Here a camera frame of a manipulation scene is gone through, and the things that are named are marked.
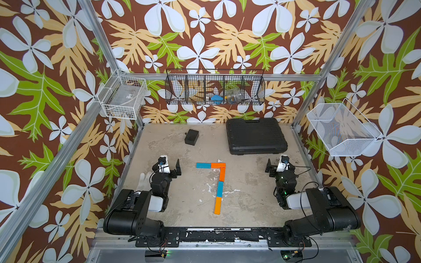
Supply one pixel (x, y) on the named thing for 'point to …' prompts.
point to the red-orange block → (222, 174)
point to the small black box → (191, 137)
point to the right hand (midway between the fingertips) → (277, 159)
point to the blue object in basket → (217, 99)
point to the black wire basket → (215, 86)
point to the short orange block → (218, 165)
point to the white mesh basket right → (344, 131)
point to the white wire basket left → (122, 96)
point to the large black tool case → (249, 136)
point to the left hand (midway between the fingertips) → (169, 158)
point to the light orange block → (217, 205)
